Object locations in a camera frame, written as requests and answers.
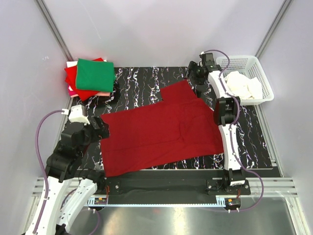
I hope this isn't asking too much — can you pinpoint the dark red t-shirt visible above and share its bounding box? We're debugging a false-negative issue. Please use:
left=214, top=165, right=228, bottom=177
left=101, top=80, right=224, bottom=177

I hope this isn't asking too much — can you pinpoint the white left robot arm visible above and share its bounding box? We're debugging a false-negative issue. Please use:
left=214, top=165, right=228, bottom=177
left=26, top=117, right=110, bottom=235

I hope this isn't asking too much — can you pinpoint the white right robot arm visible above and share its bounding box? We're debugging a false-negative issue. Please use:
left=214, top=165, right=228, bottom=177
left=186, top=50, right=246, bottom=196

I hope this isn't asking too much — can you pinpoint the white crumpled t-shirt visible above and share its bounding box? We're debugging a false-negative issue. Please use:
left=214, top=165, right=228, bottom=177
left=225, top=71, right=263, bottom=100

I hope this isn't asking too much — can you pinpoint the white plastic basket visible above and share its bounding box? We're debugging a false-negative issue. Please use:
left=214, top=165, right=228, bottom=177
left=216, top=55, right=274, bottom=106

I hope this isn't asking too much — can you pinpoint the red folded t-shirt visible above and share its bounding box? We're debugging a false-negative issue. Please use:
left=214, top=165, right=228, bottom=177
left=65, top=66, right=99, bottom=101

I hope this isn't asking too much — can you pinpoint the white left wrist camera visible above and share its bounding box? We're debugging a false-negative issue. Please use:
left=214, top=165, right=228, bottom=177
left=68, top=105, right=90, bottom=125

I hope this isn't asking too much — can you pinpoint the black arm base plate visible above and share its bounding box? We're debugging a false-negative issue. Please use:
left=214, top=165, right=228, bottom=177
left=102, top=169, right=251, bottom=206

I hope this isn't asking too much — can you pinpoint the aluminium frame post right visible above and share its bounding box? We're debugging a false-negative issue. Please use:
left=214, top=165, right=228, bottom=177
left=255, top=0, right=293, bottom=59

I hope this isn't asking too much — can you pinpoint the aluminium frame post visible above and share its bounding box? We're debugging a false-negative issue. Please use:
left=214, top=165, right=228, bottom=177
left=34, top=0, right=74, bottom=61
left=255, top=0, right=293, bottom=59

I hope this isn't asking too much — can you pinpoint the aluminium frame post left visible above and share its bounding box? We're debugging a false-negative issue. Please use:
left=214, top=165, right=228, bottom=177
left=34, top=0, right=74, bottom=61

